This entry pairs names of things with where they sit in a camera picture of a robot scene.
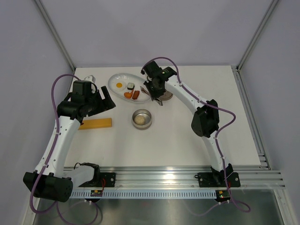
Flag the orange carrot piece toy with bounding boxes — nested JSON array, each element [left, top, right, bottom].
[[124, 91, 134, 99]]

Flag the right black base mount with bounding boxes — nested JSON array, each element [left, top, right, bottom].
[[194, 172, 241, 188]]

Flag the orange sausage toy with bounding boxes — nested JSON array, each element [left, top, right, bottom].
[[132, 90, 140, 100]]

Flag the yellow wooden block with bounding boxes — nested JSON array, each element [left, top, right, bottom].
[[78, 118, 113, 130]]

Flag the sushi roll toy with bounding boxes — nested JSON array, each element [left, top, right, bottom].
[[127, 82, 135, 90]]

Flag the aluminium front rail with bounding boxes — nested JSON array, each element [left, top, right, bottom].
[[31, 166, 286, 190]]

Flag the white oval plate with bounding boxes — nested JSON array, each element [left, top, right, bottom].
[[108, 73, 150, 103]]

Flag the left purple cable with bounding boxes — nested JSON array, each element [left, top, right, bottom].
[[29, 74, 104, 223]]

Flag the purple cable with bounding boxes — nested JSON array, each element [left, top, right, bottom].
[[140, 57, 251, 215], [29, 74, 104, 223]]

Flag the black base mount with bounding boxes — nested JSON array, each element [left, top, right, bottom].
[[79, 172, 116, 188], [194, 172, 241, 188]]

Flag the right aluminium frame post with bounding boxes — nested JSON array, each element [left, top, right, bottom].
[[236, 0, 280, 72]]

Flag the left aluminium frame post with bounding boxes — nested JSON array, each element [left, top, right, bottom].
[[33, 0, 76, 72]]

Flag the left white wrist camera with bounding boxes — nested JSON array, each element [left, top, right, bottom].
[[84, 75, 96, 83]]

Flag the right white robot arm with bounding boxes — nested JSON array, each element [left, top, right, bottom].
[[141, 60, 233, 186]]

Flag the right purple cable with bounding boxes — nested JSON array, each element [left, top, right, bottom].
[[140, 57, 251, 215]]

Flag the round metal lunch box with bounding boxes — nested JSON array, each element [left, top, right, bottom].
[[131, 109, 152, 130]]

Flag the right side aluminium rail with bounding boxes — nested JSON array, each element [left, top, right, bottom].
[[231, 66, 272, 170]]

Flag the aluminium rail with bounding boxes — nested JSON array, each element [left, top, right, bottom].
[[231, 66, 272, 170], [31, 166, 286, 190]]

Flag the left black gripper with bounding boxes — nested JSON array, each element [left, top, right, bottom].
[[85, 86, 115, 116]]

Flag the metal tongs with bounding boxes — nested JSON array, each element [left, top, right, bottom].
[[140, 86, 163, 106]]

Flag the aluminium frame post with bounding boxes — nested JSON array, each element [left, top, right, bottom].
[[236, 0, 280, 72], [33, 0, 76, 72]]

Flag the beige bun toy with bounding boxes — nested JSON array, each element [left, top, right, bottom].
[[134, 115, 146, 126]]

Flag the white slotted cable duct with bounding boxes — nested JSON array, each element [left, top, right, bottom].
[[70, 189, 217, 199]]

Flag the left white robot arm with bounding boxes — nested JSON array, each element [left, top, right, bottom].
[[23, 80, 116, 203]]

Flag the fried egg toy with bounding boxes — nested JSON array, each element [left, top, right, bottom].
[[112, 81, 127, 92]]

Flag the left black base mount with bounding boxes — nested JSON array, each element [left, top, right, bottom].
[[79, 172, 116, 188]]

